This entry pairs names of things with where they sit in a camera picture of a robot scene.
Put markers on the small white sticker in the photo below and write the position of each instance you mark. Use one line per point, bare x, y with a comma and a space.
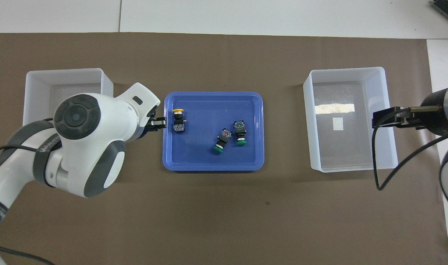
338, 125

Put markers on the blue plastic tray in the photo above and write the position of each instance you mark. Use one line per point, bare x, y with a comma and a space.
209, 154

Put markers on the green push button switch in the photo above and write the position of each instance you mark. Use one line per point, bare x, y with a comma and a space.
223, 138
240, 132

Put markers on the brown paper table mat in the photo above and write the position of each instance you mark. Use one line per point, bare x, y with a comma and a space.
224, 221

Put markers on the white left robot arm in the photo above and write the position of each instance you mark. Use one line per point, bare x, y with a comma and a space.
84, 147

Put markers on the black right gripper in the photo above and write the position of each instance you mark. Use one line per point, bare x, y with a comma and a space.
411, 119

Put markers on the white translucent plastic box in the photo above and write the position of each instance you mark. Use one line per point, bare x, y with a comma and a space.
349, 154
62, 79

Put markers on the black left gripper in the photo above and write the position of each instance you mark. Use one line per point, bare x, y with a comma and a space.
152, 125

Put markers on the yellow push button switch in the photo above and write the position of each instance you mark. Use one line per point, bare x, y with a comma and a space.
178, 127

